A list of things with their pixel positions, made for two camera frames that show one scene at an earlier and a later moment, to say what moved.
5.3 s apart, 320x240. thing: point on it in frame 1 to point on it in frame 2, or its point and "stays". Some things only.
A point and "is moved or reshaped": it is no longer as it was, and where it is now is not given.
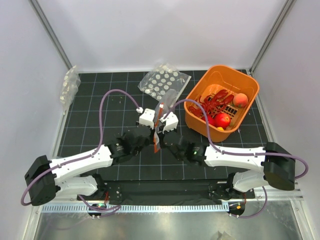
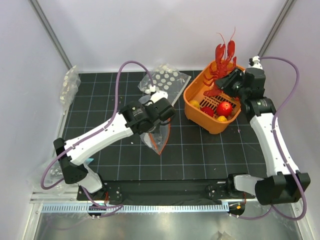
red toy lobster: (195, 111) to (224, 64)
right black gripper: (161, 135) to (225, 83)
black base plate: (169, 191) stays
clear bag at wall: (71, 84) stays
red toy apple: (222, 120) to (224, 108)
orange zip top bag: (164, 106) is moved or reshaped
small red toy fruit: (212, 120) to (208, 110)
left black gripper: (151, 141) to (145, 106)
